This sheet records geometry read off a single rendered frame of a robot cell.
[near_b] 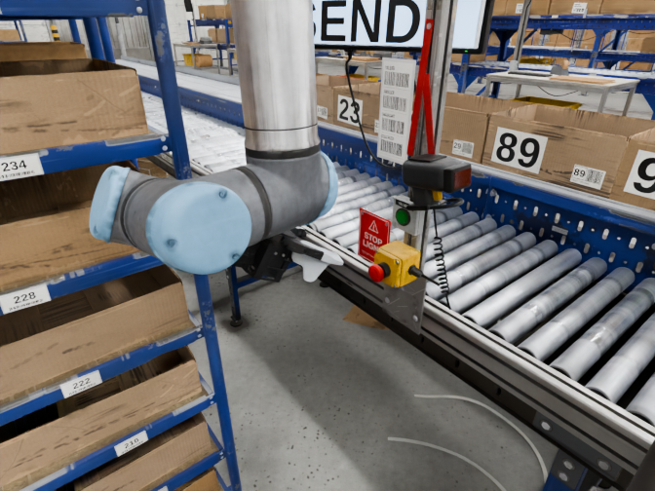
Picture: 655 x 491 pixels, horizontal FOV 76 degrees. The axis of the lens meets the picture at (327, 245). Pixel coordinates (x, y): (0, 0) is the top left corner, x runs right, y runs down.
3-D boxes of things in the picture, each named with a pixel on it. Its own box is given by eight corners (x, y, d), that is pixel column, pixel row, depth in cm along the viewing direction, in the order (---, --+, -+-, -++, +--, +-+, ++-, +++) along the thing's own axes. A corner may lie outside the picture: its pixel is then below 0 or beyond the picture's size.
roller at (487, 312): (452, 330, 93) (455, 313, 91) (563, 258, 121) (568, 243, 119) (472, 342, 89) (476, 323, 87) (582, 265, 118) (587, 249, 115)
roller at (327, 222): (307, 224, 128) (311, 240, 129) (420, 187, 156) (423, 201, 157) (298, 225, 132) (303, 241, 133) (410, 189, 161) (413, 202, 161)
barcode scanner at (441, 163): (449, 223, 73) (451, 164, 69) (399, 211, 82) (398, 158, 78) (472, 214, 77) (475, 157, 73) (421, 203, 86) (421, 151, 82)
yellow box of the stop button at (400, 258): (367, 278, 93) (368, 249, 89) (394, 266, 97) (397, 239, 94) (418, 310, 83) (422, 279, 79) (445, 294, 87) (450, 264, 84)
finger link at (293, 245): (316, 255, 70) (268, 236, 67) (320, 245, 70) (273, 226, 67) (322, 265, 66) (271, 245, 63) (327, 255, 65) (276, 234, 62)
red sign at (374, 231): (357, 254, 105) (359, 207, 99) (360, 253, 106) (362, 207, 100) (404, 282, 94) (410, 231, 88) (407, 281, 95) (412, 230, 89)
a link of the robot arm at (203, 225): (263, 169, 43) (205, 165, 52) (153, 197, 36) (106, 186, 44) (278, 254, 46) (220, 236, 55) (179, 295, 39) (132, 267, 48)
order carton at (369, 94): (331, 126, 194) (331, 87, 186) (377, 118, 210) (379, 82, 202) (393, 142, 167) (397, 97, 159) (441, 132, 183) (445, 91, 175)
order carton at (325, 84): (285, 113, 221) (284, 78, 213) (328, 106, 237) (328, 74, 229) (331, 126, 194) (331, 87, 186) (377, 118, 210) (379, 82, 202)
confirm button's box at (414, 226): (389, 226, 90) (391, 197, 87) (399, 222, 92) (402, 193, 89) (413, 238, 86) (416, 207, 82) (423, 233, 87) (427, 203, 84)
